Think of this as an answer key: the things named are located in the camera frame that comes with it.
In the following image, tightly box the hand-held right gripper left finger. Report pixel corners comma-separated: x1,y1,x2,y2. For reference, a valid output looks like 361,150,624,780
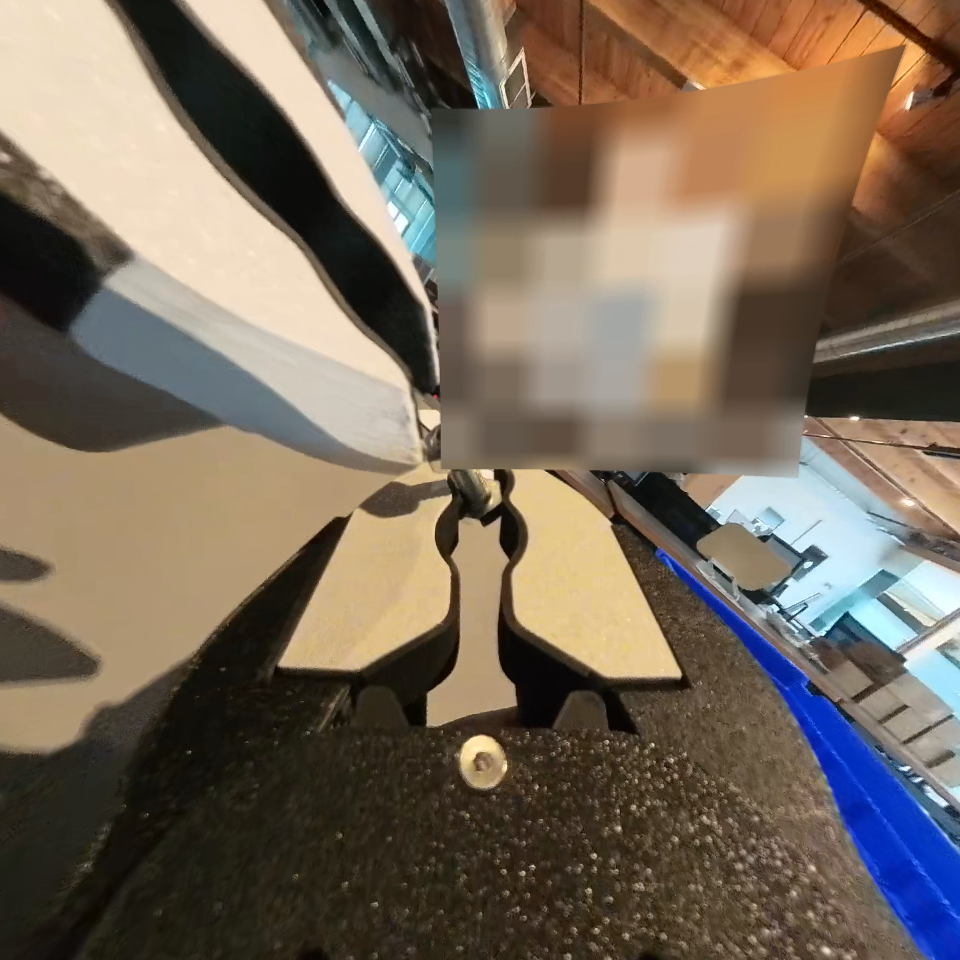
279,483,465,684

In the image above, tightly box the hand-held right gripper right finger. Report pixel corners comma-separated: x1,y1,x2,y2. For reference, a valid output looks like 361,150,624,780
495,470,685,694

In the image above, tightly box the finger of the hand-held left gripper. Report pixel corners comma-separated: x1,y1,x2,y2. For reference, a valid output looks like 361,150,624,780
180,0,445,394
0,0,439,469

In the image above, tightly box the metal bolt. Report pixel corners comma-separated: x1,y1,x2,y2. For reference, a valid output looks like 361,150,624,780
447,470,499,514

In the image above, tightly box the beige chair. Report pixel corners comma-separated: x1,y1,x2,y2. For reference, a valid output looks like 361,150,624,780
701,521,799,597

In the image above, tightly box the deep blue plastic crate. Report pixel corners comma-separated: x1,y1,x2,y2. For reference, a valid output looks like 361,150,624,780
656,548,960,960

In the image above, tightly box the long silver ceiling duct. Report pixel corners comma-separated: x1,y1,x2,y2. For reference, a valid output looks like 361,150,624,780
813,297,960,372

